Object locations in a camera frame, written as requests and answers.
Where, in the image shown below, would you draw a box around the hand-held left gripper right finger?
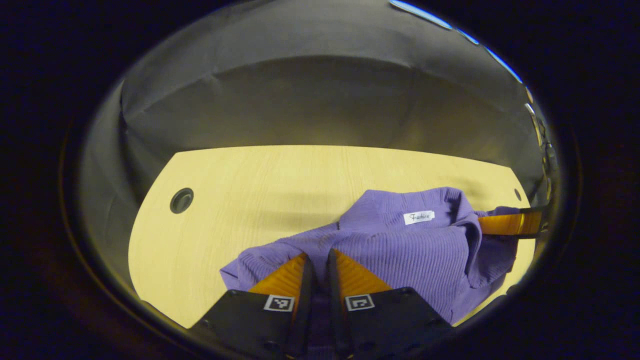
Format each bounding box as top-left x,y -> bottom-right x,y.
327,248 -> 455,359

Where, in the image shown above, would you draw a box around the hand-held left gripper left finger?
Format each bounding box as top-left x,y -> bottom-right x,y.
192,252 -> 317,359

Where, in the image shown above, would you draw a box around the purple knit cardigan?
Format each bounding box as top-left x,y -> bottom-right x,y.
220,187 -> 524,360

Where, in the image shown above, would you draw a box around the black backdrop cloth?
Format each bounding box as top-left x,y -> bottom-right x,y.
79,0 -> 557,301

